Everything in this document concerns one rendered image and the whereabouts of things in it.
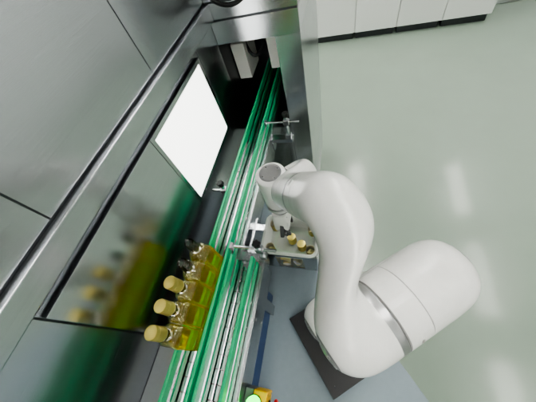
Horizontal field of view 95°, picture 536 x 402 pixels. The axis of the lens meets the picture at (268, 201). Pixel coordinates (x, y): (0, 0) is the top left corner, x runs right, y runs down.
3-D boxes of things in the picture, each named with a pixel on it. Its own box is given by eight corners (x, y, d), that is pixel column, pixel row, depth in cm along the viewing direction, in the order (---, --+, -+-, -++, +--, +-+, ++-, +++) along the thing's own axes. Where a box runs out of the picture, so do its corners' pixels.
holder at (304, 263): (264, 230, 120) (256, 214, 108) (321, 234, 113) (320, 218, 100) (257, 264, 112) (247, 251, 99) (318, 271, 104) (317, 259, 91)
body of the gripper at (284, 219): (270, 189, 82) (277, 206, 91) (266, 215, 77) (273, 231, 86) (293, 189, 80) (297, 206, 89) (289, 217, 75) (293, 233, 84)
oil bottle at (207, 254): (217, 262, 94) (191, 239, 76) (230, 263, 92) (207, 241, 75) (213, 276, 91) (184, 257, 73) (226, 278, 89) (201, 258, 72)
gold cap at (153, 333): (154, 344, 60) (143, 343, 56) (155, 329, 62) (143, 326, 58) (167, 340, 59) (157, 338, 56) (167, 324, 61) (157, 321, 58)
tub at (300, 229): (271, 222, 112) (267, 213, 105) (321, 226, 106) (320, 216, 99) (264, 259, 104) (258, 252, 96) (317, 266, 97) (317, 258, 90)
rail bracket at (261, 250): (238, 249, 94) (226, 236, 84) (280, 254, 90) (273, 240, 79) (236, 257, 93) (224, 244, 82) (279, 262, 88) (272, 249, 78)
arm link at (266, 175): (285, 182, 80) (261, 197, 79) (277, 154, 69) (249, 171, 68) (299, 199, 75) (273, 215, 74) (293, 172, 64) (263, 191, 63)
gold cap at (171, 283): (175, 278, 68) (166, 273, 64) (186, 280, 67) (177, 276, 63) (170, 292, 66) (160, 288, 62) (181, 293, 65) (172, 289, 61)
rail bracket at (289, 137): (272, 144, 135) (262, 110, 116) (302, 143, 130) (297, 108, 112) (270, 151, 132) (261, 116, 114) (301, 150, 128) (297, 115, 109)
